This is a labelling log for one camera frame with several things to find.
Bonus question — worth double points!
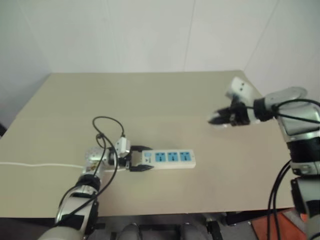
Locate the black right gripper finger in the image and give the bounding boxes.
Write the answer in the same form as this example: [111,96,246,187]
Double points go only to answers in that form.
[207,115,233,126]
[211,105,234,116]

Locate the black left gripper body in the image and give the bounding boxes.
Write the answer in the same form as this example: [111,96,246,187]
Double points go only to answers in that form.
[117,146,137,172]

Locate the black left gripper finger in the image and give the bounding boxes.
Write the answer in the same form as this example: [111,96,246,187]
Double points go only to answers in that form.
[128,163,154,174]
[130,145,154,153]

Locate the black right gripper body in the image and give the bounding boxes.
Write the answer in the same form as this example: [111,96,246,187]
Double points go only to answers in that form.
[228,98,251,127]

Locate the white power strip blue sockets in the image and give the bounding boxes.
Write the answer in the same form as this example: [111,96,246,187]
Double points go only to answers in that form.
[141,149,197,171]

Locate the grey rounded shape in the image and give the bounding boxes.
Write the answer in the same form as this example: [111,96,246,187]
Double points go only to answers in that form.
[117,223,141,240]

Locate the orange object under table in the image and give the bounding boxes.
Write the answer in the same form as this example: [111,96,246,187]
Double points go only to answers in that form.
[249,209,311,240]

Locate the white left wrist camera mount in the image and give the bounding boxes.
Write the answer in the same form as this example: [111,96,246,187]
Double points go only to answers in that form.
[115,136,132,159]

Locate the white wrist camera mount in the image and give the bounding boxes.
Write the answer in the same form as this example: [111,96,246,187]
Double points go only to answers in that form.
[224,76,262,101]
[115,136,132,159]

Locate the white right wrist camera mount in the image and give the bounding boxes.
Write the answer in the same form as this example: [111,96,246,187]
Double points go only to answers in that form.
[224,76,262,101]

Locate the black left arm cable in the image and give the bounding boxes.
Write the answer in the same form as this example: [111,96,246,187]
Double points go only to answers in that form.
[58,116,126,219]

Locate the white power strip cord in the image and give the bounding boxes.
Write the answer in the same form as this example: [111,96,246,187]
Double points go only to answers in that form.
[0,161,126,173]

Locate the black table frame bracket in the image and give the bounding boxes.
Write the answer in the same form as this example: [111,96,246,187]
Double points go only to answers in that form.
[225,210,251,226]

